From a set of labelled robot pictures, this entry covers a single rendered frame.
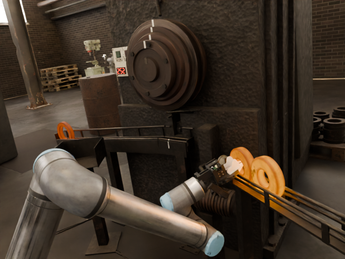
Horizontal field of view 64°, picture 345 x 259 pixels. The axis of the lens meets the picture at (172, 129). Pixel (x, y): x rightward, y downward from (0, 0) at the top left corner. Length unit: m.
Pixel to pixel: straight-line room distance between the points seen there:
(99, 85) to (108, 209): 3.57
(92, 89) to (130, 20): 2.61
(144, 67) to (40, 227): 0.88
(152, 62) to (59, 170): 0.80
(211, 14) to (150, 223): 1.03
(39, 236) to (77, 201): 0.21
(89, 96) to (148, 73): 2.98
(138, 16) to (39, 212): 1.23
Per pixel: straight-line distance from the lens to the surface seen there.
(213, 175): 1.11
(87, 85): 4.33
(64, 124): 2.35
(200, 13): 1.51
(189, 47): 1.37
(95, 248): 2.05
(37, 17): 12.83
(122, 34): 1.85
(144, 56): 1.44
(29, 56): 8.41
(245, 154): 1.14
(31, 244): 0.92
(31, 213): 0.89
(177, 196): 1.08
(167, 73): 1.35
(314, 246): 1.95
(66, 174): 0.75
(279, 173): 1.02
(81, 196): 0.74
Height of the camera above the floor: 1.23
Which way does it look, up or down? 17 degrees down
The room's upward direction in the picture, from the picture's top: 7 degrees counter-clockwise
